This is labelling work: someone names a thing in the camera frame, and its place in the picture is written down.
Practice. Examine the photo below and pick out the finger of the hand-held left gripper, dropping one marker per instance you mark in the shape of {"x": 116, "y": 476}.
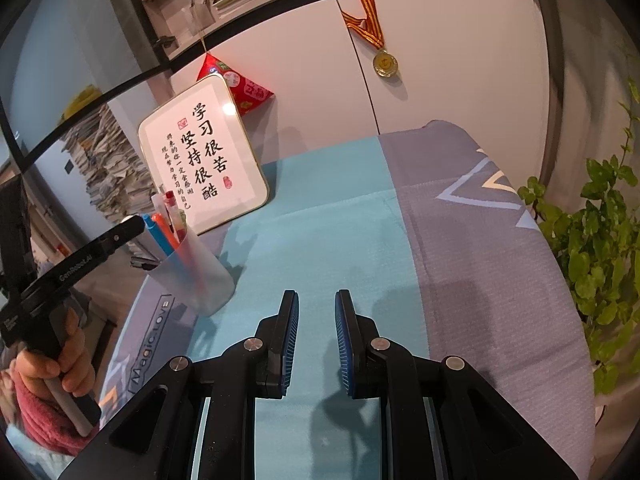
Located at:
{"x": 100, "y": 247}

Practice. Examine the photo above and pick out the red and white pen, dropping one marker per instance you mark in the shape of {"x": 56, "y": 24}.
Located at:
{"x": 177, "y": 220}

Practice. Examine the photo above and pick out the framed calligraphy sign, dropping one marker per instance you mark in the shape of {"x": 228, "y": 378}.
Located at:
{"x": 210, "y": 160}

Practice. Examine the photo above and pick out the person's left forearm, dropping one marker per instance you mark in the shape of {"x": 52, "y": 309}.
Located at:
{"x": 40, "y": 420}

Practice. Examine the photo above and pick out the orange pen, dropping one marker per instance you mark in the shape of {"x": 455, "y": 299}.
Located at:
{"x": 167, "y": 232}

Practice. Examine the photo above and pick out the gold medal with striped ribbon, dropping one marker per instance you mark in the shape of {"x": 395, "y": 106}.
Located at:
{"x": 385, "y": 62}

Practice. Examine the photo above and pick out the black marker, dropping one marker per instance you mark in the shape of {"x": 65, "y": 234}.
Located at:
{"x": 145, "y": 262}

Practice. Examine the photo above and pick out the translucent white pen cup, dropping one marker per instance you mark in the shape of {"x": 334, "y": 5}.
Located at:
{"x": 210, "y": 280}

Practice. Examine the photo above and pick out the green potted plant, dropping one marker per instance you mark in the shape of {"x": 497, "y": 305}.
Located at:
{"x": 595, "y": 260}

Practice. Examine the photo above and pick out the glass cabinet door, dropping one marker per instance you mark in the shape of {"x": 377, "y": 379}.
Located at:
{"x": 75, "y": 35}

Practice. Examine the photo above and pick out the clear acrylic pen holder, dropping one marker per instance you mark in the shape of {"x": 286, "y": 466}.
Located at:
{"x": 200, "y": 15}

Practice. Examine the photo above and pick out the grey bookshelf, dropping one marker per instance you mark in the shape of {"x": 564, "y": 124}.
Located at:
{"x": 300, "y": 5}

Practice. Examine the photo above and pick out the teal and grey printed tablecloth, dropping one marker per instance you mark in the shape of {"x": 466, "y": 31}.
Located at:
{"x": 450, "y": 260}

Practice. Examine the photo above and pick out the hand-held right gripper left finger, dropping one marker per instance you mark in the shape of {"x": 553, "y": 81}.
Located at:
{"x": 290, "y": 340}

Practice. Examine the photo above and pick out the yellow plush toy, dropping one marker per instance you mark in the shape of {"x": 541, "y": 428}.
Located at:
{"x": 82, "y": 102}

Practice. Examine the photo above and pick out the red hanging ornament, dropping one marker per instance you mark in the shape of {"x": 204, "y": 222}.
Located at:
{"x": 250, "y": 92}

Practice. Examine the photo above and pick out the tall stack of papers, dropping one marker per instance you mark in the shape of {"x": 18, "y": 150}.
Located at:
{"x": 110, "y": 175}

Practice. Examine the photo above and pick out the blue pen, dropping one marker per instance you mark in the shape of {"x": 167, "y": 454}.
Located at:
{"x": 155, "y": 232}

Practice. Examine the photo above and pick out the person's left hand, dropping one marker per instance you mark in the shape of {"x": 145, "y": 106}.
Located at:
{"x": 77, "y": 360}

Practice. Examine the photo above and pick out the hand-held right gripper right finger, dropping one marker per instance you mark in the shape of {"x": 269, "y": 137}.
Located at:
{"x": 346, "y": 340}

